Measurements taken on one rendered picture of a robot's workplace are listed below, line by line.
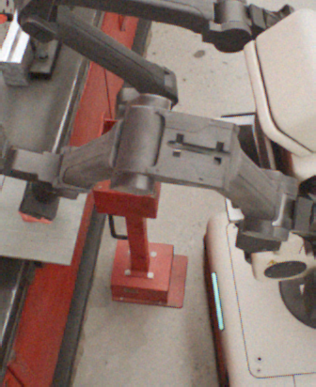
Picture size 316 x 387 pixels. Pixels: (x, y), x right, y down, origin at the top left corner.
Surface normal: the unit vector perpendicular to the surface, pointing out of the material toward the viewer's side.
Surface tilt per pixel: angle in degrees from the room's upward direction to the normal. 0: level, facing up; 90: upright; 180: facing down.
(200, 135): 23
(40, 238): 0
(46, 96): 0
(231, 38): 93
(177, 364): 0
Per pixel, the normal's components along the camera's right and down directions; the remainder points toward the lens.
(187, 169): 0.01, -0.15
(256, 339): -0.02, -0.53
